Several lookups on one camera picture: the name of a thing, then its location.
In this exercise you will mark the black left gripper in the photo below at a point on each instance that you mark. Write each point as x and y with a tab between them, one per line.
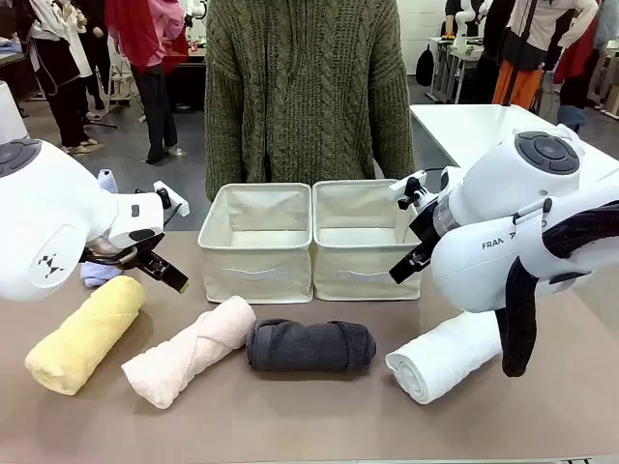
140	261

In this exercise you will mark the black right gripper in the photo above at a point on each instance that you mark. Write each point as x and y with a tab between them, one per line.
425	224

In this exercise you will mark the pink towel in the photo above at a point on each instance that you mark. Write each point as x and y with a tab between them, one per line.
188	353

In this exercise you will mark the white towel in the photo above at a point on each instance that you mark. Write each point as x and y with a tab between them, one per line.
445	360

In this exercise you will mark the yellow towel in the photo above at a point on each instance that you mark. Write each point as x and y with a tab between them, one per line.
82	333

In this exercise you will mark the dark grey towel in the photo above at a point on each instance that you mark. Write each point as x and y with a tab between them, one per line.
309	345

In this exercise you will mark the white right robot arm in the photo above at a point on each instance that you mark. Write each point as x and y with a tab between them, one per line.
483	203

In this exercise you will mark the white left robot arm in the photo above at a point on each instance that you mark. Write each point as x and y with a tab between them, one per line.
48	217

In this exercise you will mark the white folding step stool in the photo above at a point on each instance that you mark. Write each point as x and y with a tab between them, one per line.
121	77

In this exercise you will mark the cream fabric storage bin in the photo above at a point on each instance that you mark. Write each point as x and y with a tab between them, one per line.
358	270
256	261

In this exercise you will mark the white side table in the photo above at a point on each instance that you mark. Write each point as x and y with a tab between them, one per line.
464	130

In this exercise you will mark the person torso green knit sweater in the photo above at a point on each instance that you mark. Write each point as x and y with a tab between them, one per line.
309	96

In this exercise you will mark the black hanging bag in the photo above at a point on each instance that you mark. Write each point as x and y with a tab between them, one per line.
425	66

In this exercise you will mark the bystander in red and pink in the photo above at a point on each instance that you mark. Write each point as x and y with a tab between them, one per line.
150	72

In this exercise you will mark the white cylindrical air purifier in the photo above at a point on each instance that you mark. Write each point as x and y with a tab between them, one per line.
9	116

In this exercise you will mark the bystander in black and white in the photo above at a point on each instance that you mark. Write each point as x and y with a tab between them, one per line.
60	63

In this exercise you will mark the small white background robot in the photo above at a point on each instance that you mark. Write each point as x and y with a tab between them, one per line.
466	24

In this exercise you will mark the bystander in cream jacket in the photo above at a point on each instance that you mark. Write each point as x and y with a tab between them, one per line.
532	43

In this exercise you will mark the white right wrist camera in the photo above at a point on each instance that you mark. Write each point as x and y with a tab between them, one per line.
410	189

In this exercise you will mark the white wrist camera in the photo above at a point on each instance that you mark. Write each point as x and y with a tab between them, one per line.
169	197
410	189

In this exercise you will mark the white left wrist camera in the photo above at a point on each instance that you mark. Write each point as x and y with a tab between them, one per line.
169	197

